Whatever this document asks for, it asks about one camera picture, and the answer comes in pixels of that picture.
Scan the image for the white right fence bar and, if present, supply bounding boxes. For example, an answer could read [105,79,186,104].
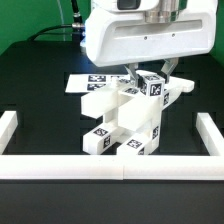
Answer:
[196,113,224,157]

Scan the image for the white chair seat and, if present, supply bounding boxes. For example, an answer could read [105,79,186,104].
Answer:
[103,106,162,155]

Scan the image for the black cable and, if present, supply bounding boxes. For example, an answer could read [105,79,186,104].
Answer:
[26,0,87,42]

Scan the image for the white marker sheet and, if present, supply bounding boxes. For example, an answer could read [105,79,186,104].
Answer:
[65,74,130,93]

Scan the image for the white fence bar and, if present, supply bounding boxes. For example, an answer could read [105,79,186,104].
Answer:
[0,111,18,155]
[0,155,224,180]
[196,113,224,157]

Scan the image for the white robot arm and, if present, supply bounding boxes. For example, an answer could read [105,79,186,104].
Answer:
[85,0,218,82]

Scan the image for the white tagged cube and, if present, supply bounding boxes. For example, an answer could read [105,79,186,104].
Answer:
[140,74,165,97]

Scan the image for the white left fence bar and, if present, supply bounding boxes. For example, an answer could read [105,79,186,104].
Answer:
[0,111,18,155]

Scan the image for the white front fence bar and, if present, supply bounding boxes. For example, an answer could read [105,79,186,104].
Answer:
[0,155,224,180]

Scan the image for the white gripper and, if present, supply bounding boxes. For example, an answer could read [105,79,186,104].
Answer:
[86,9,216,87]

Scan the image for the white chair back frame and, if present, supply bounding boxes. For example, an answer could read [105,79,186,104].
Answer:
[80,69,196,132]

